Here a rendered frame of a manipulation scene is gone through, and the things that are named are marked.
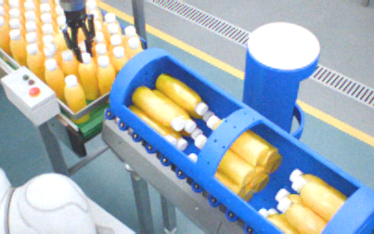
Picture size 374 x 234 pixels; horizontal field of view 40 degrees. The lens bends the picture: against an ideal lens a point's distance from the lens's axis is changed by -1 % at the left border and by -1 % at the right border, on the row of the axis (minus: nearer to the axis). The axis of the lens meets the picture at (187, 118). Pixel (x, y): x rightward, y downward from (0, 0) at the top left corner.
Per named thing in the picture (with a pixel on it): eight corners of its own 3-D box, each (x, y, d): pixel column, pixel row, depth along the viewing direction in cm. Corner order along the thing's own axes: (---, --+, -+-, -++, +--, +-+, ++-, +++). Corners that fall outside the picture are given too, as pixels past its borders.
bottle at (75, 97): (67, 118, 194) (57, 83, 180) (81, 108, 197) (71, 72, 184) (80, 127, 191) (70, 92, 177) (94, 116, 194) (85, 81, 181)
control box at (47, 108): (37, 127, 178) (30, 107, 170) (7, 98, 188) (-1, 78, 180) (60, 111, 183) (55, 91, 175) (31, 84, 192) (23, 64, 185)
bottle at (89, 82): (102, 99, 200) (95, 64, 186) (84, 102, 200) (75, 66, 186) (101, 87, 205) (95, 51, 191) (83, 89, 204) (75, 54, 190)
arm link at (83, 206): (95, 263, 129) (79, 217, 113) (22, 266, 129) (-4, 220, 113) (99, 208, 140) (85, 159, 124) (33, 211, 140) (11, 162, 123)
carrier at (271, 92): (242, 203, 254) (298, 196, 257) (255, 74, 190) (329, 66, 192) (231, 159, 273) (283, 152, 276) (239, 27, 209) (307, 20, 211)
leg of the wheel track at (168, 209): (170, 237, 260) (162, 162, 213) (162, 229, 262) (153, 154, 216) (178, 229, 262) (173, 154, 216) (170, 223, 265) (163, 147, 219)
